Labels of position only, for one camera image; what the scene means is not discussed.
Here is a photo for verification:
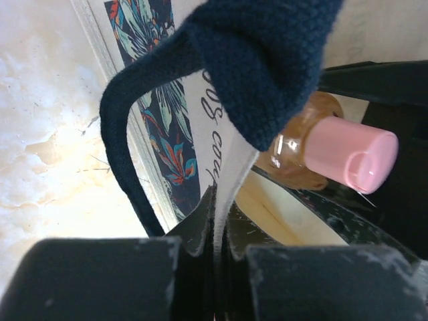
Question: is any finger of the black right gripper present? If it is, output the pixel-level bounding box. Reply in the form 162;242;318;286
318;60;427;251
252;166;422;266

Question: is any beige canvas tote bag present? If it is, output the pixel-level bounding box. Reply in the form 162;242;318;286
72;1;427;243

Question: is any orange lotion bottle pink cap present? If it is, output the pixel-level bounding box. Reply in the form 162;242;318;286
255;92;399;195

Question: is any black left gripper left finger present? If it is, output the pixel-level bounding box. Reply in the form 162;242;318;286
1;188;214;320

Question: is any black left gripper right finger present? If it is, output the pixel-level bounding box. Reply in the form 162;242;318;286
219;205;427;320

